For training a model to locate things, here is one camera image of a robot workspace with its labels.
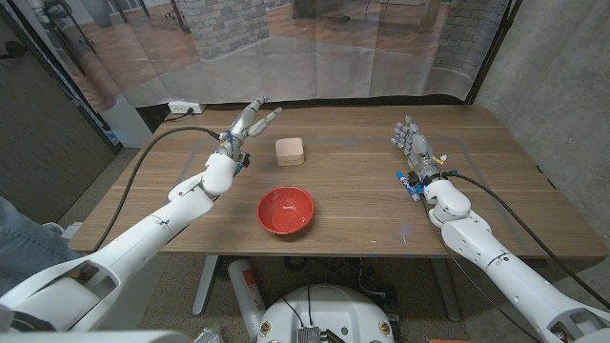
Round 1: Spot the grey tape outline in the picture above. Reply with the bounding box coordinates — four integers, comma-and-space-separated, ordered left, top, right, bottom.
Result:
173, 136, 533, 256

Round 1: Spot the white power strip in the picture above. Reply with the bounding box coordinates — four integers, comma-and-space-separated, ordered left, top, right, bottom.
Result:
168, 100, 207, 115

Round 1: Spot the blue and white marker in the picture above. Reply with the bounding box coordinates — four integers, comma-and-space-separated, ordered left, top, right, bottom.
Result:
396, 171, 423, 202

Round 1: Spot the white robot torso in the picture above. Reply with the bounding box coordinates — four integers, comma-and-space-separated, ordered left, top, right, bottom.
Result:
256, 284, 396, 343

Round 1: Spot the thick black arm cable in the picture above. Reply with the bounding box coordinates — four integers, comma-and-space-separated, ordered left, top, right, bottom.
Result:
445, 172, 610, 311
89, 125, 224, 254

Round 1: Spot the dark grey partition panel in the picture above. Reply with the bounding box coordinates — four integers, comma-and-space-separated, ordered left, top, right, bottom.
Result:
0, 9, 120, 225

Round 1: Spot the white table leg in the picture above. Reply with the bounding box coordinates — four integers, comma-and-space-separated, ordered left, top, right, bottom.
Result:
192, 254, 220, 317

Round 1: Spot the black door handle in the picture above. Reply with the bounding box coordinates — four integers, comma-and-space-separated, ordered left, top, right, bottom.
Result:
0, 40, 28, 61

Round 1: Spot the white cylinder with orange label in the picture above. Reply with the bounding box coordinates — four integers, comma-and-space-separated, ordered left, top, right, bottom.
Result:
227, 258, 268, 342

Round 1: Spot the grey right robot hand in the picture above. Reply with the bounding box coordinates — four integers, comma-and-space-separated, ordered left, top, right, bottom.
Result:
390, 115, 443, 186

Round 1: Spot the thin black right arm wire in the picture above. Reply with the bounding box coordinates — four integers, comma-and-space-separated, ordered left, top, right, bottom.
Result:
418, 197, 542, 343

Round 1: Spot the black power cord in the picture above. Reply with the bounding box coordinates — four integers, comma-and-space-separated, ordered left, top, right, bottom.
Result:
161, 108, 196, 124

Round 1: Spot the black backdrop frame pole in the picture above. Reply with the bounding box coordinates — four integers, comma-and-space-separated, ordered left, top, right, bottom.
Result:
465, 0, 523, 105
7, 0, 123, 153

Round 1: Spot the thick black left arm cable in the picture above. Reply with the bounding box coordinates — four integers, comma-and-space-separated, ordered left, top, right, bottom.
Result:
89, 125, 224, 254

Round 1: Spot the grey table leg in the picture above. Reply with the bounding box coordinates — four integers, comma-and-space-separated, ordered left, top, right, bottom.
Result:
431, 258, 462, 323

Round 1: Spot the person in blue jeans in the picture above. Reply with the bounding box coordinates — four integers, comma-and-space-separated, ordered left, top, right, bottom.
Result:
0, 197, 82, 296

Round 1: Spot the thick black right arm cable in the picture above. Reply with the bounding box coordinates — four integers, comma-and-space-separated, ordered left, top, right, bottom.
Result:
445, 172, 610, 311

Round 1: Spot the red bowl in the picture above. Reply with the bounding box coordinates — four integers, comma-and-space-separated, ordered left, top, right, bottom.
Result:
255, 185, 315, 235

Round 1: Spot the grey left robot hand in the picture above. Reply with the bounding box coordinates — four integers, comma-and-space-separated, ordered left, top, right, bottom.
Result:
217, 96, 284, 173

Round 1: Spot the black floor cable bundle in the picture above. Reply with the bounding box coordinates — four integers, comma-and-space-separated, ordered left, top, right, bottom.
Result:
285, 256, 397, 311

